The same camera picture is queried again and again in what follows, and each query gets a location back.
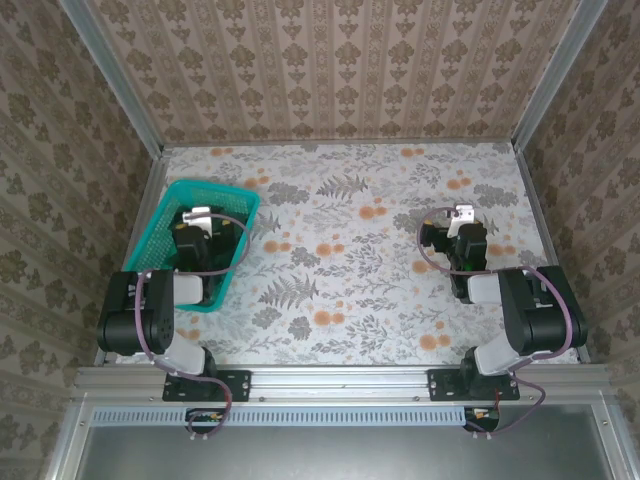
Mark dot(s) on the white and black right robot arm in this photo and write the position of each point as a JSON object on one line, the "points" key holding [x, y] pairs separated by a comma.
{"points": [[545, 320]]}

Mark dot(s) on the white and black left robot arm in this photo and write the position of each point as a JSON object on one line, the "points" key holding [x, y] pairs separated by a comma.
{"points": [[160, 310]]}

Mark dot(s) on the teal plastic basket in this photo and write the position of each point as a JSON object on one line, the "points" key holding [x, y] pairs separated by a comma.
{"points": [[150, 235]]}

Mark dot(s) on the aluminium table edge strip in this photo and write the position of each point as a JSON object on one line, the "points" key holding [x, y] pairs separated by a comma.
{"points": [[350, 144]]}

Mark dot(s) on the grey metal sheet panel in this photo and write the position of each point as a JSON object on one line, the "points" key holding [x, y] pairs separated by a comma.
{"points": [[350, 455]]}

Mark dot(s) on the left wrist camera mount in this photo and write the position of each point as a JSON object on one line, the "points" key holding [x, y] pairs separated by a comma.
{"points": [[195, 216]]}

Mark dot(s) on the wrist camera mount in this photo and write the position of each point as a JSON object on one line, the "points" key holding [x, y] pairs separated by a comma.
{"points": [[195, 216], [465, 215]]}

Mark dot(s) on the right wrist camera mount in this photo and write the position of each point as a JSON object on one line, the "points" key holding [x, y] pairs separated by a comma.
{"points": [[465, 215]]}

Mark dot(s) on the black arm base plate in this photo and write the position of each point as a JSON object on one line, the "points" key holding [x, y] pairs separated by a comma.
{"points": [[235, 385], [442, 385]]}

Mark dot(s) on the aluminium frame post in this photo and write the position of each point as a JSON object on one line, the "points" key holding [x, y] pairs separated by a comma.
{"points": [[555, 80], [110, 75]]}

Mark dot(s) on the aluminium mounting rail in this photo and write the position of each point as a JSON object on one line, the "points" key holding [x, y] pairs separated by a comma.
{"points": [[340, 382]]}

